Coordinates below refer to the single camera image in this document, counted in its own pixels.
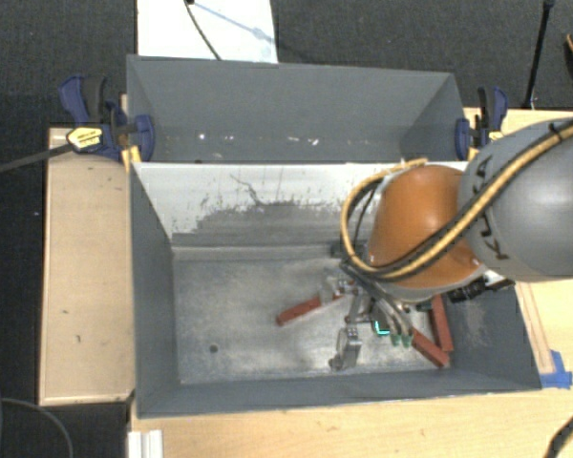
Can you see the black cylinder on white bracket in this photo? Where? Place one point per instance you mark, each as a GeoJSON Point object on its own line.
{"type": "Point", "coordinates": [473, 291]}

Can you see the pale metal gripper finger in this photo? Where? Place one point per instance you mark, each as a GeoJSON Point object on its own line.
{"type": "Point", "coordinates": [335, 289]}
{"type": "Point", "coordinates": [348, 348]}

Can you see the red-brown flat block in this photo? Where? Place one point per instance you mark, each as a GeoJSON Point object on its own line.
{"type": "Point", "coordinates": [442, 325]}
{"type": "Point", "coordinates": [432, 350]}
{"type": "Point", "coordinates": [300, 312]}

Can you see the pale wood flat board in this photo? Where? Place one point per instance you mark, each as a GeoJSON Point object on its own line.
{"type": "Point", "coordinates": [88, 275]}

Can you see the grey metal bin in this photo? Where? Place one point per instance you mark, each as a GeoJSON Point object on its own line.
{"type": "Point", "coordinates": [248, 303]}

